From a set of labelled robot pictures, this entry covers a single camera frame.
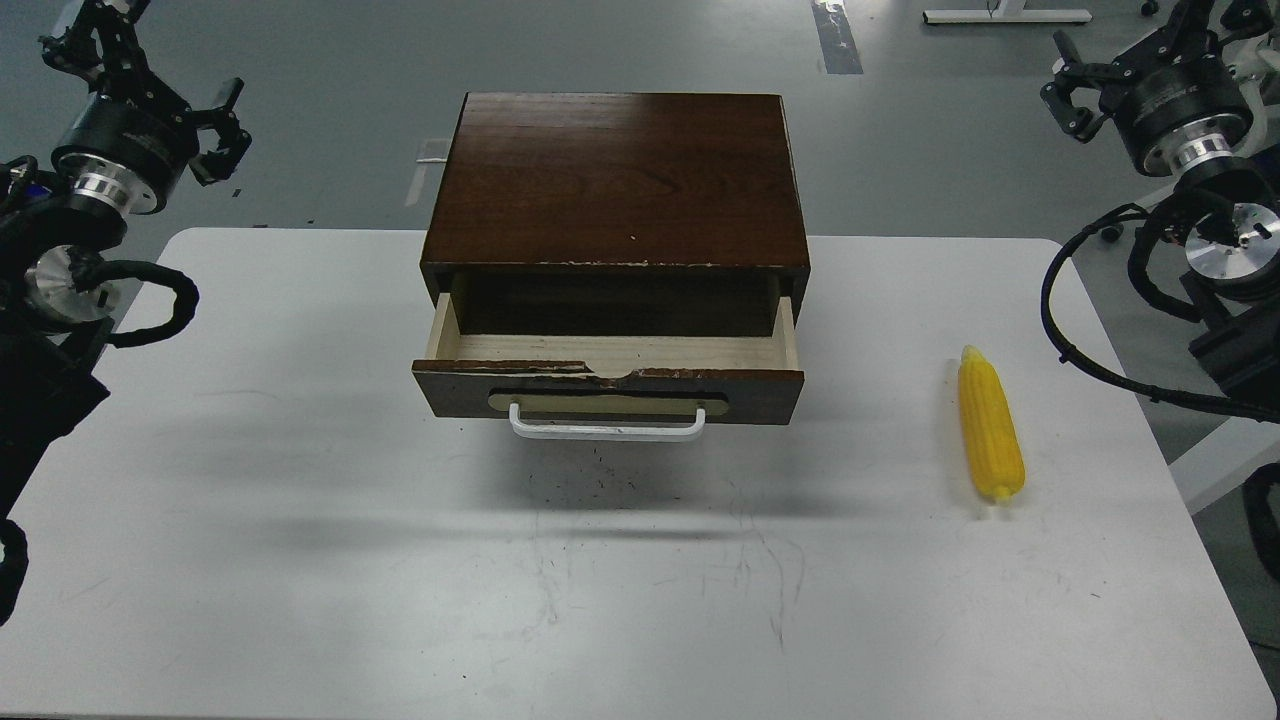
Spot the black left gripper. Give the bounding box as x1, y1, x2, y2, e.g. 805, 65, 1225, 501
38, 1, 252, 217

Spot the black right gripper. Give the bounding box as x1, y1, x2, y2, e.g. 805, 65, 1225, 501
1041, 0, 1276, 179

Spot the yellow corn cob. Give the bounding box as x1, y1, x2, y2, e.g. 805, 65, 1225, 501
957, 345, 1027, 505

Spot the wooden drawer with white handle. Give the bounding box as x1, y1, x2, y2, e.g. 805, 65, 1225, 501
411, 295, 805, 439

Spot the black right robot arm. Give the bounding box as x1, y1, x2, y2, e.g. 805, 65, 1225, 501
1039, 1, 1277, 423

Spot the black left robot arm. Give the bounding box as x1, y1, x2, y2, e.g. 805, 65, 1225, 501
1, 1, 252, 620

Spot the dark wooden drawer cabinet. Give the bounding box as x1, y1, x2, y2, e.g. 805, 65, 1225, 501
420, 92, 812, 336

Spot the white table leg base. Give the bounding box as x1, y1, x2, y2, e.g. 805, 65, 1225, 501
922, 1, 1093, 26

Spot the grey floor tape strip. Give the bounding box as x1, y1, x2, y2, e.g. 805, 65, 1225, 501
809, 1, 864, 76

